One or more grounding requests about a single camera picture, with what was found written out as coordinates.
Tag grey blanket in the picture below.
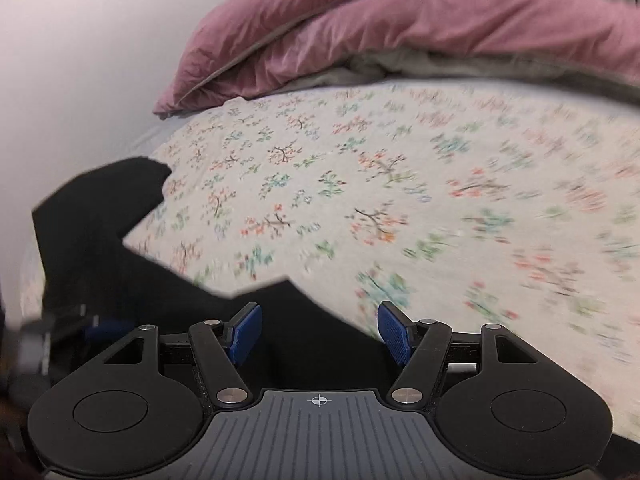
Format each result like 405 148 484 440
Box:
280 49 640 107

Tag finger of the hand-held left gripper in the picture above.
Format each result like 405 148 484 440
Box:
46 310 119 357

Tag folded black garment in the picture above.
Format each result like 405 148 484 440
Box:
31 157 172 281

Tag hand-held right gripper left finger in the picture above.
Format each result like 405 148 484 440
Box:
102 302 264 407

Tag floral bed sheet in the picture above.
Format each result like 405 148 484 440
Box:
20 80 640 441

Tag pink duvet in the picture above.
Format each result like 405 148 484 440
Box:
152 0 640 117

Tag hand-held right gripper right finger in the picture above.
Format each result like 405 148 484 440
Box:
377 301 540 406

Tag black pants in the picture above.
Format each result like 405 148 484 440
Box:
42 234 396 396

